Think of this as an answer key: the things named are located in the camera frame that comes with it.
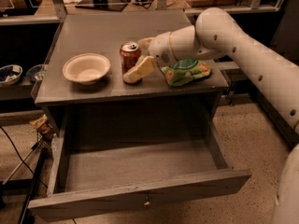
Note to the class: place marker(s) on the grey bowl on shelf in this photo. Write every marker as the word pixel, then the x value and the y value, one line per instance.
pixel 36 72

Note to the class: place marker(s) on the black monitor stand base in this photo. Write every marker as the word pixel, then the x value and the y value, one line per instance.
pixel 104 5

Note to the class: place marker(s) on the brown snack bag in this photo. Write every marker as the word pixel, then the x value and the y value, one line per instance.
pixel 43 126

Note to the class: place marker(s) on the open grey top drawer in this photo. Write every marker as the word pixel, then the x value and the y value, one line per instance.
pixel 108 169

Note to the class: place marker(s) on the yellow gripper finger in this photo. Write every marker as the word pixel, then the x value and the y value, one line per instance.
pixel 145 66
pixel 144 44

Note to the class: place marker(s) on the metal drawer knob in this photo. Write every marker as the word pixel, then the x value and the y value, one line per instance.
pixel 147 201

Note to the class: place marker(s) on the red coke can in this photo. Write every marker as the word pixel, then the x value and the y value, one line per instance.
pixel 129 53

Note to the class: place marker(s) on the white bowl with blue items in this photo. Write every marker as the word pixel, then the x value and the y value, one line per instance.
pixel 10 74

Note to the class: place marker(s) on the black metal stand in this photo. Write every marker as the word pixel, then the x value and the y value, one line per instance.
pixel 28 186

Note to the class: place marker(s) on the white paper bowl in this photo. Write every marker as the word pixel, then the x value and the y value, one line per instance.
pixel 86 68

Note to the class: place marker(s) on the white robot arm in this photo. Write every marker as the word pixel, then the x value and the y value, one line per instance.
pixel 216 34

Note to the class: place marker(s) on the grey cabinet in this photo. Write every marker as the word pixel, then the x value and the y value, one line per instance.
pixel 110 98

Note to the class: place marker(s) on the green chip bag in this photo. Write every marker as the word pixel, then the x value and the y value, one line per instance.
pixel 185 71

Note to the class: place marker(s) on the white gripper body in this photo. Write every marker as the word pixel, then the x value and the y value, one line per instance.
pixel 160 49

